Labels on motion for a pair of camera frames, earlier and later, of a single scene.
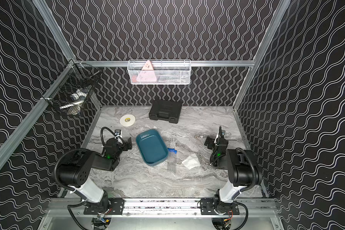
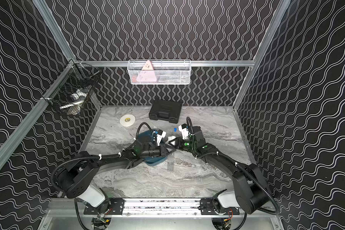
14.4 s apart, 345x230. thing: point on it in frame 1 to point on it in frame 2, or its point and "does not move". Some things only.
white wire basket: (159, 72) does not move
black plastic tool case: (166, 110) does not move
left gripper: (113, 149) to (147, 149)
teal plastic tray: (152, 147) does not move
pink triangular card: (147, 73) does not move
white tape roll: (127, 120) does not move
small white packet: (191, 162) to (170, 138)
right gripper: (211, 141) to (178, 141)
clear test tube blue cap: (172, 152) does not move
